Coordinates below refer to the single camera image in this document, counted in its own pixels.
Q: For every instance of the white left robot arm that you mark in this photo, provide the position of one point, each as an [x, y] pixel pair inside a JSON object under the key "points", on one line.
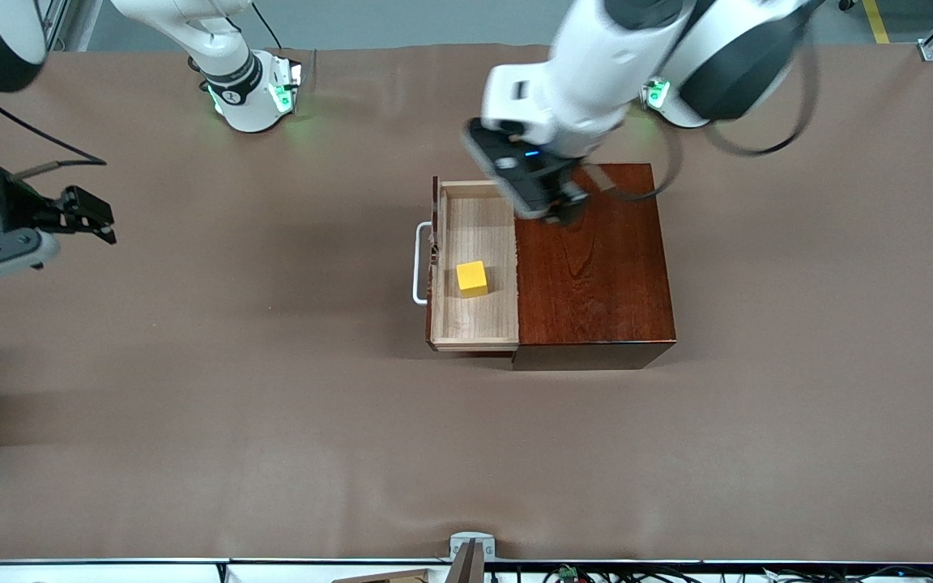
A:
{"points": [[596, 73]]}

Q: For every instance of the yellow wooden block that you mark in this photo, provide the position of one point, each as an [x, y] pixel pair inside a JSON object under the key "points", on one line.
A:
{"points": [[472, 278]]}

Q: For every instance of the brown cardboard piece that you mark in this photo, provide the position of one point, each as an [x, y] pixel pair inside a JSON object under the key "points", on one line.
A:
{"points": [[394, 577]]}

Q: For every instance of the wooden drawer with dark front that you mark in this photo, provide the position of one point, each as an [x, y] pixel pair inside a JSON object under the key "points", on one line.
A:
{"points": [[475, 320]]}

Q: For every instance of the aluminium frame with diagonal struts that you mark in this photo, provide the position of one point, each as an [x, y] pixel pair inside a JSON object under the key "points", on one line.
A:
{"points": [[57, 24]]}

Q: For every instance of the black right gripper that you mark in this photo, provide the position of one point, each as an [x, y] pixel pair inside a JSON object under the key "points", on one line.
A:
{"points": [[19, 212]]}

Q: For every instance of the grey metal camera bracket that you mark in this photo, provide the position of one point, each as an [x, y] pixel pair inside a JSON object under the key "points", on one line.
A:
{"points": [[472, 541]]}

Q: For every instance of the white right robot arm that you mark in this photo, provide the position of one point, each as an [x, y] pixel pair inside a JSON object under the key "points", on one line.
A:
{"points": [[248, 105]]}

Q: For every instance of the brown table cover sheet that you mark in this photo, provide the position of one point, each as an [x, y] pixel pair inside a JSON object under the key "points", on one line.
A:
{"points": [[272, 453]]}

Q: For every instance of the dark wooden drawer cabinet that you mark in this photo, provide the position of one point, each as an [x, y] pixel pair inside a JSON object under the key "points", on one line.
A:
{"points": [[596, 275]]}

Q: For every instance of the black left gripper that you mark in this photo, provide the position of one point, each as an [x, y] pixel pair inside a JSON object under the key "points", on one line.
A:
{"points": [[565, 206]]}

